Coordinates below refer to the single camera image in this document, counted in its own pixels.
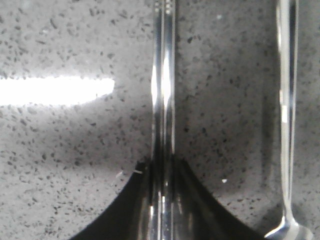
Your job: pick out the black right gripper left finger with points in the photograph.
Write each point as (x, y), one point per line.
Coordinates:
(126, 218)

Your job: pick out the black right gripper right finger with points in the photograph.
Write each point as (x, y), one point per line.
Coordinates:
(197, 215)

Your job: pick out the silver metal chopstick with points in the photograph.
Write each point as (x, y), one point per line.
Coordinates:
(168, 96)
(156, 160)

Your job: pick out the silver metal spoon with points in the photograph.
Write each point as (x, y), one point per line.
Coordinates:
(287, 28)

